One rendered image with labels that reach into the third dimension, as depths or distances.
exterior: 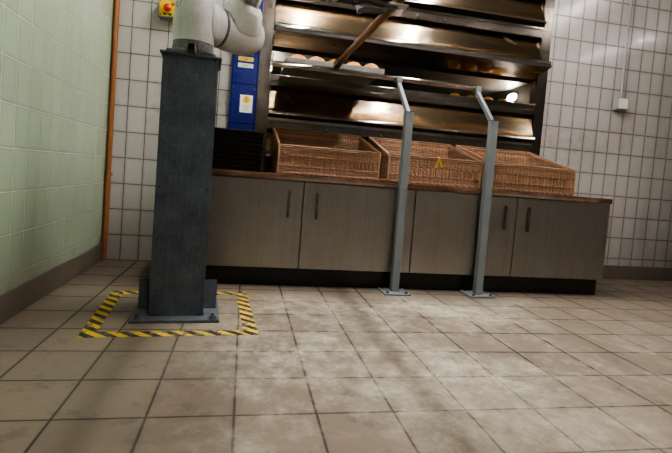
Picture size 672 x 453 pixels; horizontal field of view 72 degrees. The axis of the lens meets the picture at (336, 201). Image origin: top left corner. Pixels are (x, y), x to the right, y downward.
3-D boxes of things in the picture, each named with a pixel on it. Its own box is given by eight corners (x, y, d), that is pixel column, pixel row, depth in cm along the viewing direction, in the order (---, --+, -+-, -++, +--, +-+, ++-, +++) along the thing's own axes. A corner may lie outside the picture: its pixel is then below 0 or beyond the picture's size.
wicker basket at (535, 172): (450, 186, 308) (453, 144, 306) (525, 192, 320) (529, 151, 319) (489, 189, 261) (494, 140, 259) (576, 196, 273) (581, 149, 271)
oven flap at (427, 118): (268, 116, 284) (269, 86, 290) (531, 143, 319) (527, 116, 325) (268, 112, 280) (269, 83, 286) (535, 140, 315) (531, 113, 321)
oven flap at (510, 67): (275, 29, 268) (272, 45, 287) (551, 67, 303) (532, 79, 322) (275, 25, 268) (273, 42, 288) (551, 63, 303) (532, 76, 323)
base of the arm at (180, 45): (164, 48, 168) (165, 32, 167) (169, 61, 189) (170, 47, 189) (217, 55, 173) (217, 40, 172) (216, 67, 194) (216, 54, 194)
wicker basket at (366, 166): (268, 172, 285) (271, 127, 284) (357, 179, 297) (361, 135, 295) (274, 173, 238) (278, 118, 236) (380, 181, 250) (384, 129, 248)
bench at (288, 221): (186, 262, 282) (192, 166, 279) (543, 276, 329) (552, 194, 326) (172, 285, 226) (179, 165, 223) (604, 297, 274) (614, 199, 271)
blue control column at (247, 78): (229, 226, 471) (243, 9, 460) (245, 227, 475) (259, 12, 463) (218, 264, 282) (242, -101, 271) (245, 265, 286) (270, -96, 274)
